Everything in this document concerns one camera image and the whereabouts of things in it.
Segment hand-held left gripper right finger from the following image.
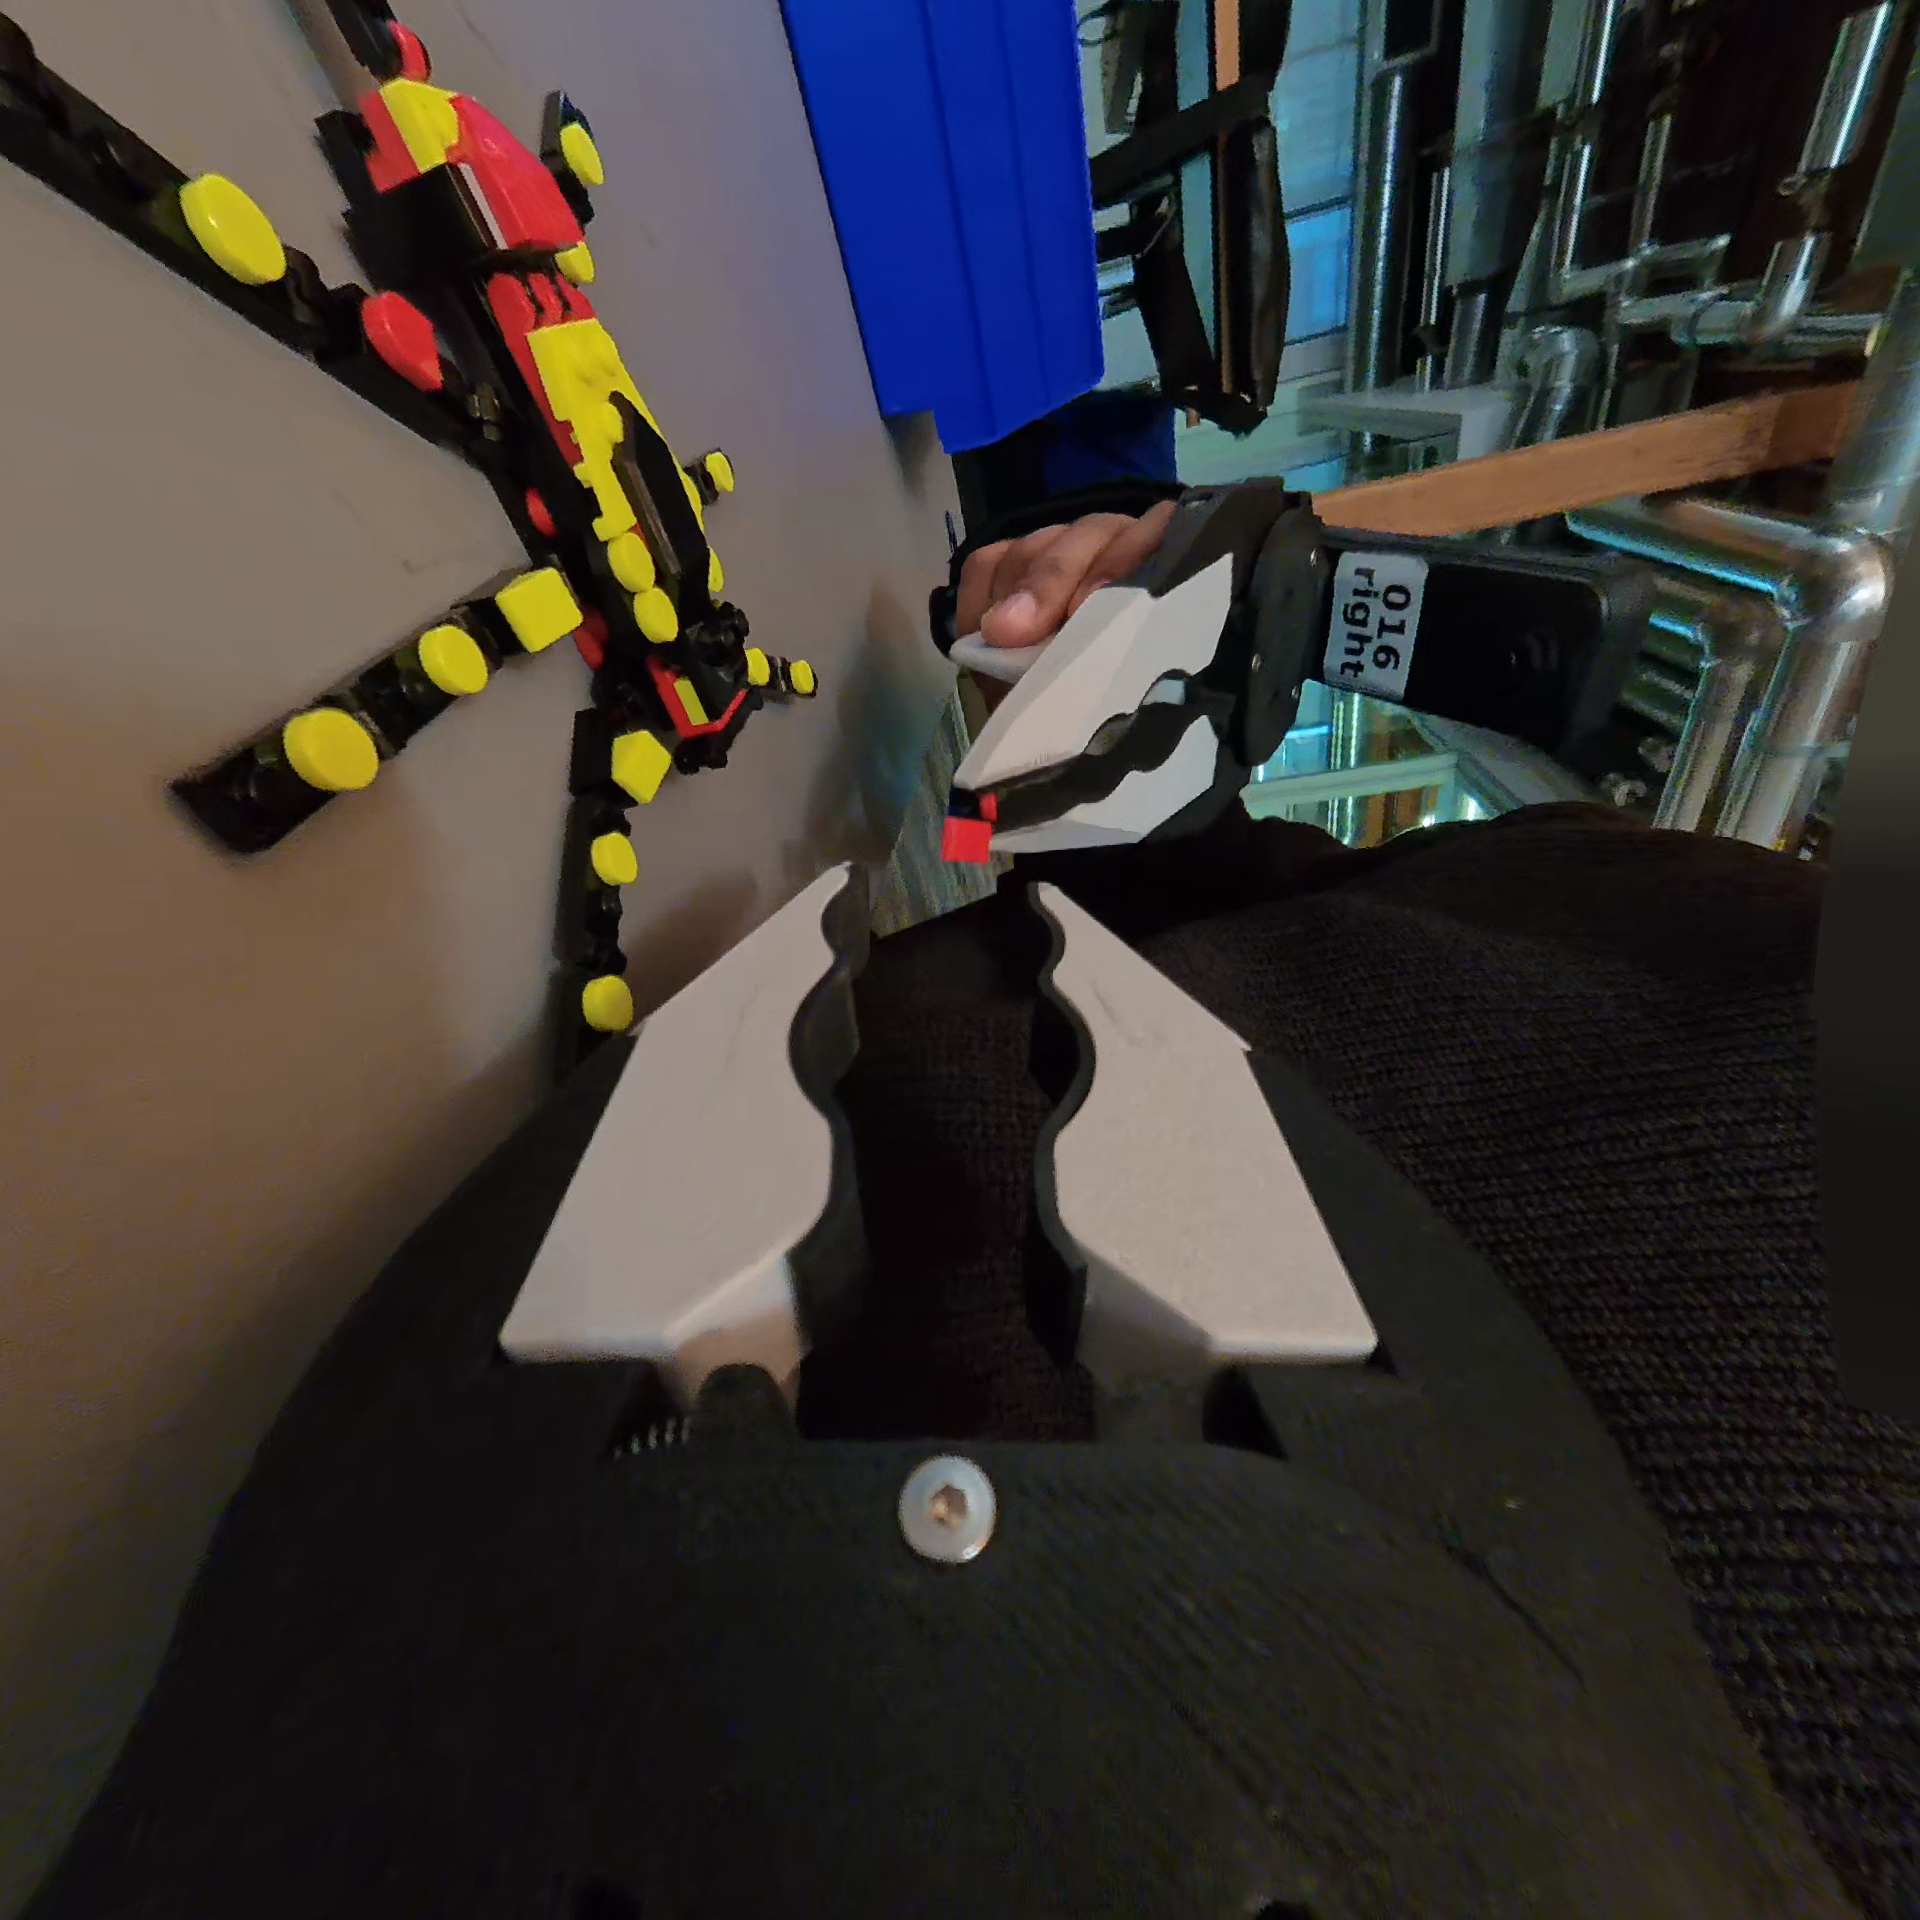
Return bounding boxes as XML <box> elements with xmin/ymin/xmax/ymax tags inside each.
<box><xmin>1031</xmin><ymin>882</ymin><xmax>1383</xmax><ymax>1369</ymax></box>

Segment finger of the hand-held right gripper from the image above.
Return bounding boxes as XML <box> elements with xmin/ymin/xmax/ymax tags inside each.
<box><xmin>993</xmin><ymin>731</ymin><xmax>1228</xmax><ymax>864</ymax></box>
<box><xmin>949</xmin><ymin>557</ymin><xmax>1242</xmax><ymax>801</ymax></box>

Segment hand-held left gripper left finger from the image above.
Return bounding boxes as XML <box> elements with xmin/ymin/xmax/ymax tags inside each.
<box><xmin>495</xmin><ymin>864</ymin><xmax>874</xmax><ymax>1377</ymax></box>

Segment black yellow lego scorpion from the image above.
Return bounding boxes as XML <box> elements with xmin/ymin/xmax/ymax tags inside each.
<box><xmin>0</xmin><ymin>0</ymin><xmax>818</xmax><ymax>1081</ymax></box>

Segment person's right hand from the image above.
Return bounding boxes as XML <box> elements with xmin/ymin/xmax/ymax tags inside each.
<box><xmin>954</xmin><ymin>507</ymin><xmax>1180</xmax><ymax>649</ymax></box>

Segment wooden ceiling beam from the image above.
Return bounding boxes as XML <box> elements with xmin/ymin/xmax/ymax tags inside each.
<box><xmin>1319</xmin><ymin>382</ymin><xmax>1870</xmax><ymax>536</ymax></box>

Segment silver ventilation ducts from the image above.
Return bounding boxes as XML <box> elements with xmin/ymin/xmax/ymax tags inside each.
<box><xmin>1341</xmin><ymin>0</ymin><xmax>1920</xmax><ymax>857</ymax></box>

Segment black office chair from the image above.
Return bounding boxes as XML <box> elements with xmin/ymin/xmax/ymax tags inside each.
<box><xmin>1087</xmin><ymin>0</ymin><xmax>1291</xmax><ymax>436</ymax></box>

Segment blue plastic bin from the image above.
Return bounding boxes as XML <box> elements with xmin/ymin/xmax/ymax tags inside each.
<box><xmin>780</xmin><ymin>0</ymin><xmax>1103</xmax><ymax>452</ymax></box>

